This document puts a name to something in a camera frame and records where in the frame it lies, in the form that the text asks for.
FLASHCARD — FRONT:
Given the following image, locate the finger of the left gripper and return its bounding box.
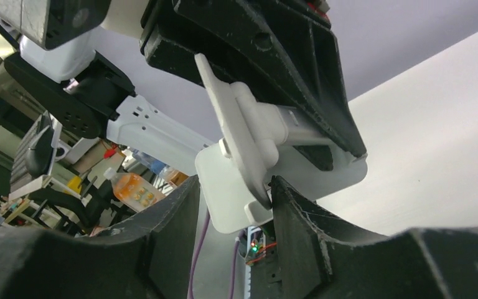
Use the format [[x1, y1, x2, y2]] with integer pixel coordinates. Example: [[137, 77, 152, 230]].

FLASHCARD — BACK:
[[140, 1, 367, 157]]

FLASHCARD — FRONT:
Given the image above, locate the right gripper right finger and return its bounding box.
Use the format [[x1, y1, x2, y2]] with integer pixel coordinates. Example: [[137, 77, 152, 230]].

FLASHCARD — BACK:
[[251, 176, 478, 298]]

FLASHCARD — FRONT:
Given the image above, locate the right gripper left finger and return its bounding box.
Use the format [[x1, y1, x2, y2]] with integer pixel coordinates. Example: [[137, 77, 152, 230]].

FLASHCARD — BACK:
[[0, 176, 200, 298]]

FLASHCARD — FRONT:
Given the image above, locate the white folding phone stand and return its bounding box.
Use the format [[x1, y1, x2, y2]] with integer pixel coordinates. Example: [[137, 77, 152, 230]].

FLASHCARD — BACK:
[[194, 54, 368, 234]]

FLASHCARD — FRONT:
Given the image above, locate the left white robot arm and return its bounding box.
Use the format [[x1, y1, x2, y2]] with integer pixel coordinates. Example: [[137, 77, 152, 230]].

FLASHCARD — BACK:
[[0, 1, 367, 175]]

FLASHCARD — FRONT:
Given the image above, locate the orange drink bottle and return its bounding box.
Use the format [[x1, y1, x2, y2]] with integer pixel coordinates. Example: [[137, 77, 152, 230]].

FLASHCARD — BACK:
[[103, 168, 166, 212]]

